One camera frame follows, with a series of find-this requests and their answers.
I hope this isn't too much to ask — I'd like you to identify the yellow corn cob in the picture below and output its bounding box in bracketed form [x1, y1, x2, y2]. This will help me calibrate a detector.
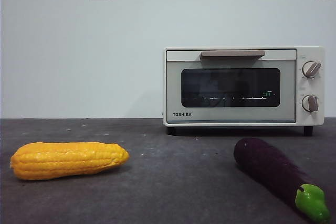
[9, 142, 130, 182]

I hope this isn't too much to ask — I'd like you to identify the cream toaster oven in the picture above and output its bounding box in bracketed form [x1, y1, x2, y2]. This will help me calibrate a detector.
[162, 46, 326, 128]

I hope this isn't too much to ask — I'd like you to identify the cream oven knob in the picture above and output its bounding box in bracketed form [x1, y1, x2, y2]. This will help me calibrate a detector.
[301, 60, 322, 79]
[301, 94, 320, 112]

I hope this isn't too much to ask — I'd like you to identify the purple eggplant with green stem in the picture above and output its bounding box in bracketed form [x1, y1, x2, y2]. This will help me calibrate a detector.
[233, 136, 332, 224]

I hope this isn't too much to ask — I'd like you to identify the glass oven door with handle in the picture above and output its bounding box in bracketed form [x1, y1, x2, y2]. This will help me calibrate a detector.
[166, 49, 297, 124]

